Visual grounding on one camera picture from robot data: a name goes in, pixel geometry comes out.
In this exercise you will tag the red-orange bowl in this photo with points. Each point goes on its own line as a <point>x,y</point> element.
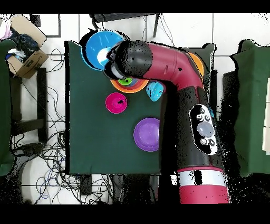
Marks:
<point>135,86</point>

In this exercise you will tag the small light blue bowl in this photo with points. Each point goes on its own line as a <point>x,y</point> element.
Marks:
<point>154,92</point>

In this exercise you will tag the green cup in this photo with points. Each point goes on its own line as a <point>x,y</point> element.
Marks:
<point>125,81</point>

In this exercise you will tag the large blue bowl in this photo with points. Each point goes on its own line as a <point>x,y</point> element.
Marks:
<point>99,46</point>

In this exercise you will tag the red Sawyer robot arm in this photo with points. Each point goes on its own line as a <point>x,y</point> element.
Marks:
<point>198,139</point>

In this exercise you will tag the pink bowl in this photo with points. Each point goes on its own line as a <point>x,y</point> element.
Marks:
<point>116,102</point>

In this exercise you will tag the large orange bowl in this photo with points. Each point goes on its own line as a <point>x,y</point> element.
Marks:
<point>126,91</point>
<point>197,63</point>

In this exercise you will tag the purple bowl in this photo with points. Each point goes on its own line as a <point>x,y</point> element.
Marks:
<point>145,135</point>

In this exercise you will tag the dark green tablecloth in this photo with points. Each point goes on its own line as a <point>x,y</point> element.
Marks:
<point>93,139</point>

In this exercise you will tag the black bench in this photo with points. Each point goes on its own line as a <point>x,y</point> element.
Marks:
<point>41,105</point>

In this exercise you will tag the black metal stand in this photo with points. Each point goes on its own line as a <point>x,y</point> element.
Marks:
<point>122,17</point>

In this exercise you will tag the cardboard box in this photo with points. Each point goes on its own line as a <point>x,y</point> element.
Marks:
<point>31,63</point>

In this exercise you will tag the green cloth covered table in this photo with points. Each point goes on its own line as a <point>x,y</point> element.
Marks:
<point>253,105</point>
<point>4,127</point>

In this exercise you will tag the beige board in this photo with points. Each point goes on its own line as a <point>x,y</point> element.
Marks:
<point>266,127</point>

